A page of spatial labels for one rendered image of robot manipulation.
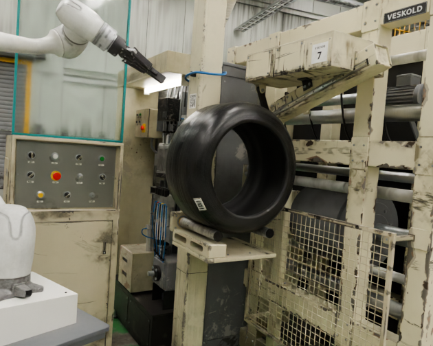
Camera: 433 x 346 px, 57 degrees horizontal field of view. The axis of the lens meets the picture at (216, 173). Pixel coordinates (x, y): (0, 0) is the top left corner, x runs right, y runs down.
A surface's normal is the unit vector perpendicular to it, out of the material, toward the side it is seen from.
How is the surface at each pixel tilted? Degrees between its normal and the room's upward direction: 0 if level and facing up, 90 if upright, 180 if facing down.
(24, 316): 90
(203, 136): 70
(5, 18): 90
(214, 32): 90
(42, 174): 90
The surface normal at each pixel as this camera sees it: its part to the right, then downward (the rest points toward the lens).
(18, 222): 0.69, -0.33
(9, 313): 0.77, 0.09
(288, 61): -0.85, -0.04
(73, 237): 0.52, 0.08
